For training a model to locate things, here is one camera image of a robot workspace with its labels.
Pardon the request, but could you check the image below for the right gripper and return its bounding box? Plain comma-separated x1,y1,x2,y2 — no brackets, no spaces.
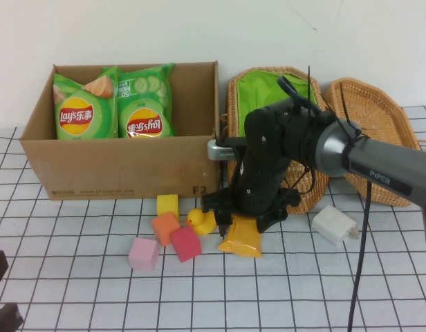
202,105,300,240

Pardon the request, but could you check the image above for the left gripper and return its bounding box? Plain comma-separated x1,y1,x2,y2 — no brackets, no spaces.
0,249,24,332

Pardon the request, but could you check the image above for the yellow snack packet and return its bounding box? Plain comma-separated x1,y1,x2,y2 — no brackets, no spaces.
218,213,264,259

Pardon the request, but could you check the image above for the green Lay's chips bag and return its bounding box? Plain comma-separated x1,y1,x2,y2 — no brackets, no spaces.
115,62,176,139
53,65,120,140

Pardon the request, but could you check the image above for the yellow rubber duck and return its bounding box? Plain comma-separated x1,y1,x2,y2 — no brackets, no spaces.
184,208,217,237

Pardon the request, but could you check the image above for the woven rattan basket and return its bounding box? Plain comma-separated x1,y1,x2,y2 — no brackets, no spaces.
223,66,333,215

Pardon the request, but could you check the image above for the red foam cube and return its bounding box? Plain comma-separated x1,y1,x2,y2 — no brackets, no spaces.
169,226,203,264

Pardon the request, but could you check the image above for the yellow foam cube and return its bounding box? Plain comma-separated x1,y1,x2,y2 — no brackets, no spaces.
156,194,180,222

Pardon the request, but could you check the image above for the orange foam cube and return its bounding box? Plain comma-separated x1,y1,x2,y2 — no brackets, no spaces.
151,211,182,247

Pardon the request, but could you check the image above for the pink foam cube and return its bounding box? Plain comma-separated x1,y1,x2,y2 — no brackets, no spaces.
128,237,160,271

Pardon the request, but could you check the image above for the green fabric basket liner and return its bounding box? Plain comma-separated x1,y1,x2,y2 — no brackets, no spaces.
236,71,321,120

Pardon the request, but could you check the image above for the black zip tie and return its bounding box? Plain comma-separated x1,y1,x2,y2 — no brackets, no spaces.
305,64,313,115
338,86,365,167

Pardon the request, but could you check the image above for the brown cardboard box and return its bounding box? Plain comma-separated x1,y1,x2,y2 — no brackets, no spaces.
19,61,223,201

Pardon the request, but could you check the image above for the woven rattan basket lid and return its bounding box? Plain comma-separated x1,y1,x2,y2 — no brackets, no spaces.
325,77,426,208

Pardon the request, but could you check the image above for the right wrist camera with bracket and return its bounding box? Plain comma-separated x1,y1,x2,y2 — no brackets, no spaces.
206,136,248,162

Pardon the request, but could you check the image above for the white USB wall charger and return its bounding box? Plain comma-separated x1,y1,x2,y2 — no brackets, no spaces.
311,204,361,247

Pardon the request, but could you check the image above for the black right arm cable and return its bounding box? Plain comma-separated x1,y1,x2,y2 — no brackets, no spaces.
347,179,373,332

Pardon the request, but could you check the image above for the black right camera cable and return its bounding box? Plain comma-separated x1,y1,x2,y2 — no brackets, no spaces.
277,75,326,117

